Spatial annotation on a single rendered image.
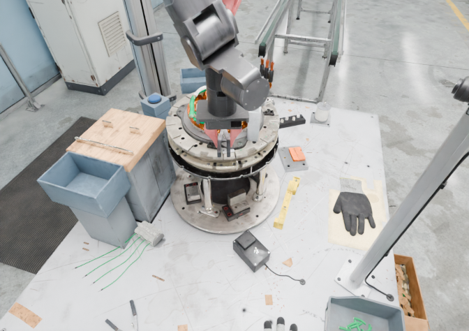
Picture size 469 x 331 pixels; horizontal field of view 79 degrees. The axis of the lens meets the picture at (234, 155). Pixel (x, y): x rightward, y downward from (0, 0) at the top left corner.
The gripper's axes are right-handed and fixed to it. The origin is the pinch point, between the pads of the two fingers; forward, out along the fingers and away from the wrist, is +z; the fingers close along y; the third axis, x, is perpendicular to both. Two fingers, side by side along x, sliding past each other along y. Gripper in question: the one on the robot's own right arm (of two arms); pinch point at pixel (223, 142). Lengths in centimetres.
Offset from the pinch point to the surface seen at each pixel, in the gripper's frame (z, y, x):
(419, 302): 100, 88, -3
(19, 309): 38, -54, -20
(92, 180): 17.8, -36.7, 5.5
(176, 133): 6.9, -12.8, 11.9
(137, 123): 9.8, -25.7, 20.3
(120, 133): 9.8, -29.4, 15.7
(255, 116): -1.1, 7.6, 7.9
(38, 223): 115, -121, 55
